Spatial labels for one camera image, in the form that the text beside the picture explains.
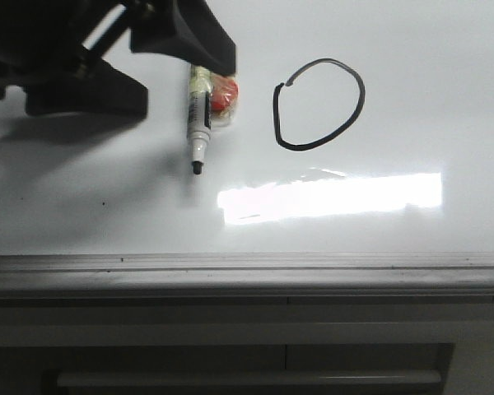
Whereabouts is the white whiteboard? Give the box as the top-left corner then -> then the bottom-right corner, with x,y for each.
0,1 -> 494,254

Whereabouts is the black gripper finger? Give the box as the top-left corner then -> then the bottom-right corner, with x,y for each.
129,1 -> 236,77

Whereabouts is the red magnet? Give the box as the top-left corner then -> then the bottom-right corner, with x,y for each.
210,73 -> 240,128

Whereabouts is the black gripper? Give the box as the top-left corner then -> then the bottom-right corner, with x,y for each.
0,0 -> 178,120

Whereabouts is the grey aluminium marker tray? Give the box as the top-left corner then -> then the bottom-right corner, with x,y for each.
0,252 -> 494,300

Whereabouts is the grey cabinet below whiteboard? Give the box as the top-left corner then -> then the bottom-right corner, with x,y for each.
0,296 -> 494,394

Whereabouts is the white black whiteboard marker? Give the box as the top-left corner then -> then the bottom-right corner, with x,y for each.
187,65 -> 212,175

